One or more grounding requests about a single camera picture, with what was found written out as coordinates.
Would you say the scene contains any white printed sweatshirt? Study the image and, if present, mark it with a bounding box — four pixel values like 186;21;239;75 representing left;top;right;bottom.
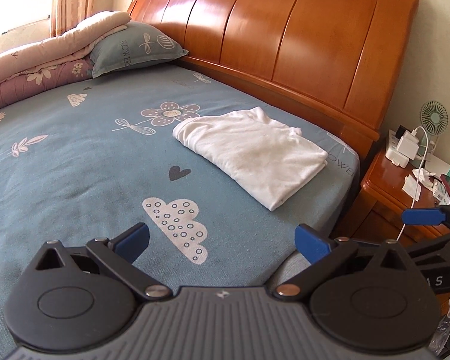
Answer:
172;106;328;211

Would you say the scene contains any white crumpled paper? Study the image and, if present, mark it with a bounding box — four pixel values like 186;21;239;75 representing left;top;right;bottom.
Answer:
402;168;450;204

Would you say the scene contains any wooden nightstand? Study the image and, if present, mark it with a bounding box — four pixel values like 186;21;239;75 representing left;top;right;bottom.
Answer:
331;142;450;246

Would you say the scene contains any white power strip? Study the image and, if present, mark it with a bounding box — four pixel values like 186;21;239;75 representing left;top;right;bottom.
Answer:
383;128;436;169

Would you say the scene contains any white charger plug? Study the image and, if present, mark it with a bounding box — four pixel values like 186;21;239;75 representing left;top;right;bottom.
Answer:
396;130;419;160

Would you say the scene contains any blue patterned bed sheet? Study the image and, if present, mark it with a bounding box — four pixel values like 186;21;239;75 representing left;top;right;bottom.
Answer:
0;64;360;359

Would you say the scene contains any small green fan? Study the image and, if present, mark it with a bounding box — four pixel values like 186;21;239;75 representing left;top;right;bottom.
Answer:
419;101;449;145

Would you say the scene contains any wooden headboard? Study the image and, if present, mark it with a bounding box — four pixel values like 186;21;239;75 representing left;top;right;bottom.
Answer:
128;0;419;158

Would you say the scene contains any pink floral folded quilt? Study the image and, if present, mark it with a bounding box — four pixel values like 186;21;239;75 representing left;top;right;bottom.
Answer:
0;10;133;116

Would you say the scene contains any green flower pillow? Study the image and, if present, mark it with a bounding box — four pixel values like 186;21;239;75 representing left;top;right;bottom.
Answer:
90;21;188;78

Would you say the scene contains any white charging cable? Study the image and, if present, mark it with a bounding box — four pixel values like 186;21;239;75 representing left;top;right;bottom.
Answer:
395;125;430;242

